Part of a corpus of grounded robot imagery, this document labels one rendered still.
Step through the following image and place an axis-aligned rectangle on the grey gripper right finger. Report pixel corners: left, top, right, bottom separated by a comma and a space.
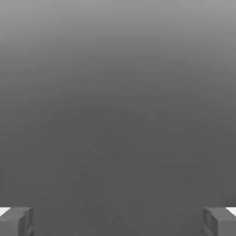
202, 206, 236, 236

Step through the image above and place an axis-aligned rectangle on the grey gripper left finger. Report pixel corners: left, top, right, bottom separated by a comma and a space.
0, 206, 35, 236

